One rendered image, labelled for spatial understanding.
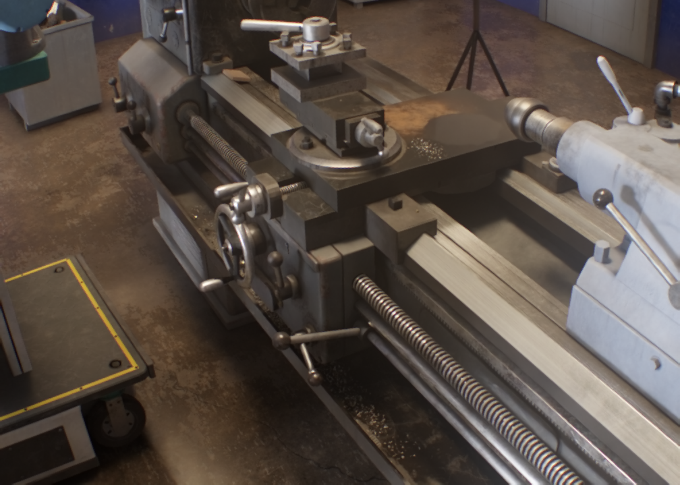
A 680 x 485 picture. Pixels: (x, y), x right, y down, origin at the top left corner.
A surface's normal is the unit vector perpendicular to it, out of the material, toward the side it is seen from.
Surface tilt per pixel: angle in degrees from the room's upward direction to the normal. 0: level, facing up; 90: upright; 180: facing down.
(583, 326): 90
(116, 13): 90
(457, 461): 0
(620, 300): 61
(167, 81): 32
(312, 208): 0
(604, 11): 90
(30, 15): 94
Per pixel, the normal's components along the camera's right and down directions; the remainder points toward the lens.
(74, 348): -0.03, -0.85
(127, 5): 0.49, 0.45
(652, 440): -0.53, -0.52
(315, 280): -0.87, 0.28
